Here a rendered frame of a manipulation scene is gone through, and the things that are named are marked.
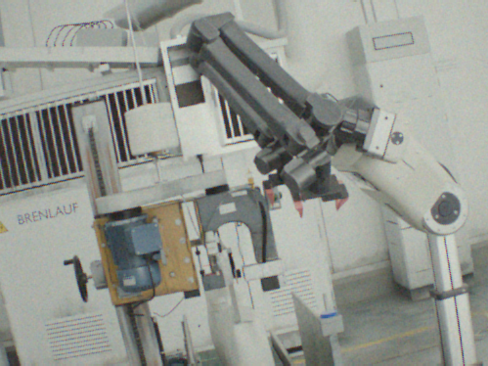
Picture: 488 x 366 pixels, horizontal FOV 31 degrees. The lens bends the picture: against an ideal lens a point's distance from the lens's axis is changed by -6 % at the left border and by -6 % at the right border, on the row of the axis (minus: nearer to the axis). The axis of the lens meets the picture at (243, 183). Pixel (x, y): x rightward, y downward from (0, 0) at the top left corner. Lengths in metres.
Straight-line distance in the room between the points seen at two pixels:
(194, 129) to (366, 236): 2.46
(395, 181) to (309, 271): 3.63
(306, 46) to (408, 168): 3.93
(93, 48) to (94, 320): 1.80
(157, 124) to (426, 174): 0.96
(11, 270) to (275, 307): 1.80
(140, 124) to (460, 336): 1.25
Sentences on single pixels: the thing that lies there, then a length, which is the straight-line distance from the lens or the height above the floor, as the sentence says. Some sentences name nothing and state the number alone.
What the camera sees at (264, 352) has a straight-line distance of 3.55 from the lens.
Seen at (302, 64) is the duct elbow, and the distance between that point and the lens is 6.34.
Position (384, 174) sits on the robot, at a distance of 2.46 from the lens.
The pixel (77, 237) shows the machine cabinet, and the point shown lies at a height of 1.10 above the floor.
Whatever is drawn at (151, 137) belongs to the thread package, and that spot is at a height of 1.58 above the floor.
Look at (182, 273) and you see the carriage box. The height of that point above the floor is 1.09.
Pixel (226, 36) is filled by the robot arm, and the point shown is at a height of 1.78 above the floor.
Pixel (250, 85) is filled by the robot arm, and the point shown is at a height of 1.64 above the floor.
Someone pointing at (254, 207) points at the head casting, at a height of 1.26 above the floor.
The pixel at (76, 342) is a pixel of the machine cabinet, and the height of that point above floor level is 0.40.
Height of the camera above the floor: 1.53
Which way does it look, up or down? 3 degrees down
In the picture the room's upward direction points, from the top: 12 degrees counter-clockwise
